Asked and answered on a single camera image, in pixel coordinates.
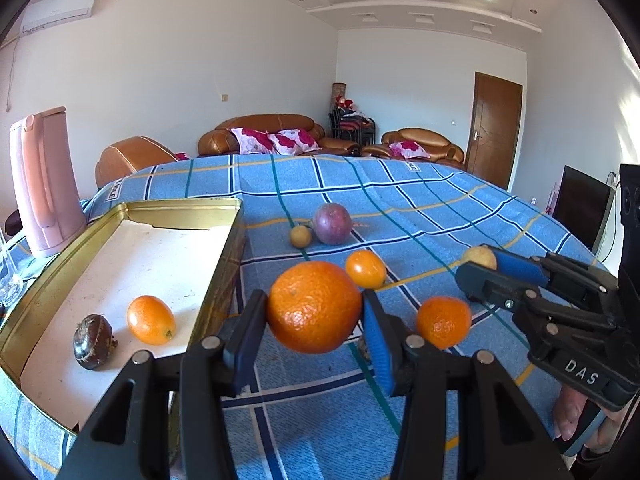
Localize large orange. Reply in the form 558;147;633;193
267;261;362;354

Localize orange kumquat in tray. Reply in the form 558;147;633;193
126;296;176;346

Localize yellow-brown round fruit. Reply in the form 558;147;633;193
460;246;498;271

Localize brown leather sofa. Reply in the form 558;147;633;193
196;112;362;157

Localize clear glass water bottle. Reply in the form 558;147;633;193
0;235;24;311

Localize brown leather armchair right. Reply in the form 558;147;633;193
360;128;464;169

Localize dark passion fruit in tray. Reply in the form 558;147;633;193
72;314;118;370

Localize gold metal tray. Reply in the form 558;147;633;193
0;197;246;466

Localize brown wooden door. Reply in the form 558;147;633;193
465;73;523;190

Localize pink floral pillow on armchair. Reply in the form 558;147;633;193
388;140;431;160

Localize person's right hand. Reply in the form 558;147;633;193
552;386;629;456

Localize pink electric kettle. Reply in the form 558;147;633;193
10;106;87;258

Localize mandarin orange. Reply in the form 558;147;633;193
416;296;472;350

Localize orange kumquat on table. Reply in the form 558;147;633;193
345;249;386;289

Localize white air conditioner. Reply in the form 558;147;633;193
20;0;96;36

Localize stacked dark chairs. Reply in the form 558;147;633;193
329;96;376;146

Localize brown leather armchair left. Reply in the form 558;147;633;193
94;136;189;188

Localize blue plaid tablecloth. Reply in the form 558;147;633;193
10;155;596;479

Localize purple passion fruit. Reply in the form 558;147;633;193
311;203;352;245

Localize black television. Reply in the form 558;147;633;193
552;166;615;254

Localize small yellow longan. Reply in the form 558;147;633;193
290;226;312;249

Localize brown leather armchair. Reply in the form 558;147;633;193
360;128;464;169
94;136;189;188

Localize dark passion fruit on table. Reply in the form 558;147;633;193
357;336;372;364

